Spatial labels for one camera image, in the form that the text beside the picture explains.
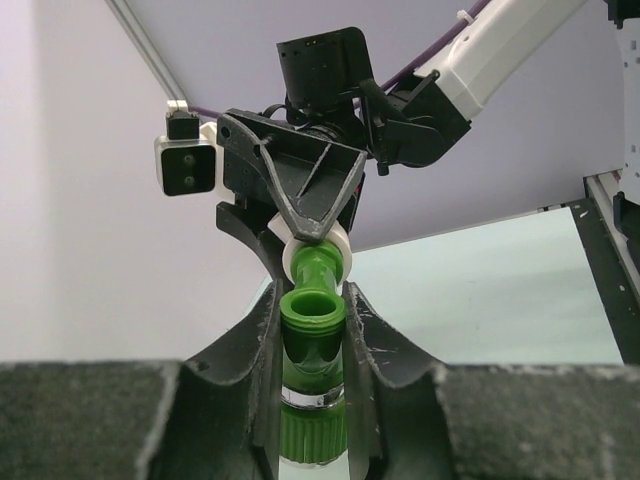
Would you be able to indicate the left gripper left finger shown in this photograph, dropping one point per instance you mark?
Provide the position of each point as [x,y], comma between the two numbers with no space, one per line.
[224,420]

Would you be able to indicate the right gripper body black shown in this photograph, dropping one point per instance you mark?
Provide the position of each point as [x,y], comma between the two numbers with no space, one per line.
[250,165]

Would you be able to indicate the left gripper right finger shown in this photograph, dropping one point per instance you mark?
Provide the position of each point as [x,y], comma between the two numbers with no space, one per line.
[396,425]

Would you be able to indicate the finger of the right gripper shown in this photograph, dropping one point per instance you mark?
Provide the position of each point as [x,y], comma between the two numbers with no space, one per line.
[247,222]
[300,180]

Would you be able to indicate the white straight pipe fitting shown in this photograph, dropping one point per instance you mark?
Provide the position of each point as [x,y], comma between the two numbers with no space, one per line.
[334,251]

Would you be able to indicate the green plastic faucet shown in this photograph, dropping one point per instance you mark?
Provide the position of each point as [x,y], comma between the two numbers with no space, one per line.
[313,412]

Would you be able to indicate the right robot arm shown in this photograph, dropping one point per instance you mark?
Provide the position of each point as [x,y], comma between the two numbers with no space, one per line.
[296,183]

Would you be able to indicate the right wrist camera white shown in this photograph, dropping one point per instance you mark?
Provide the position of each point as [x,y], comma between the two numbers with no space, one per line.
[185,156]

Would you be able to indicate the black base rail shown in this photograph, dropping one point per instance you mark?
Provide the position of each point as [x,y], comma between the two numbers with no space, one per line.
[613,260]

